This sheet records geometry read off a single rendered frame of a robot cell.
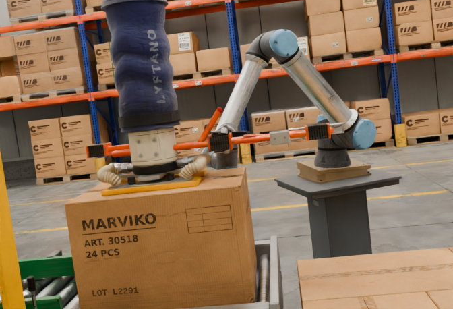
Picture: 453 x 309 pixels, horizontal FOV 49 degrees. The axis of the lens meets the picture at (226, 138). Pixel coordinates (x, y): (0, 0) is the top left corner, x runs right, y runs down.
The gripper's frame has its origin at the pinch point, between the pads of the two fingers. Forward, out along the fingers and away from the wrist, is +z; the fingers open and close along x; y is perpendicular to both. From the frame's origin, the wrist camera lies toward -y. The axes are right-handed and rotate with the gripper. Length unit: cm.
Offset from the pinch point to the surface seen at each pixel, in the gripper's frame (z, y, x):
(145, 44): 10.0, 21.9, 37.2
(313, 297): 18, -25, -54
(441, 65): -844, -350, 20
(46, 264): -21, 87, -46
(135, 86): 10.5, 27.3, 23.7
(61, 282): -20, 80, -54
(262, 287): 7, -7, -53
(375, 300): 24, -44, -54
